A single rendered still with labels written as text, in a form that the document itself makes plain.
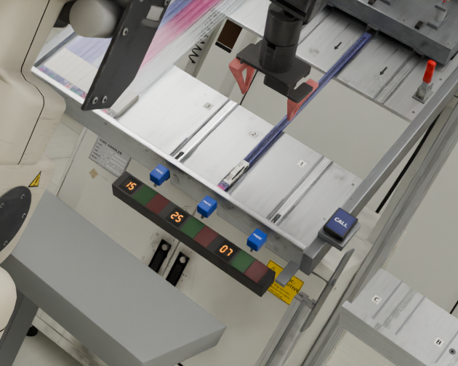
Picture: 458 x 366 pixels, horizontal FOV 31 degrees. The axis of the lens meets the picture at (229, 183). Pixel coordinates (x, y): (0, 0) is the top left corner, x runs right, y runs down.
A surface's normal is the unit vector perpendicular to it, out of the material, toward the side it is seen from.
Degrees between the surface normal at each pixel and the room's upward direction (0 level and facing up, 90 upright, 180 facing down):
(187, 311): 0
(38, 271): 0
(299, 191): 43
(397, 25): 133
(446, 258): 90
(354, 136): 90
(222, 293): 90
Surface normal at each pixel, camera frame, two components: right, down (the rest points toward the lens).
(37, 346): 0.44, -0.85
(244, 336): -0.41, 0.08
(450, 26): 0.04, -0.57
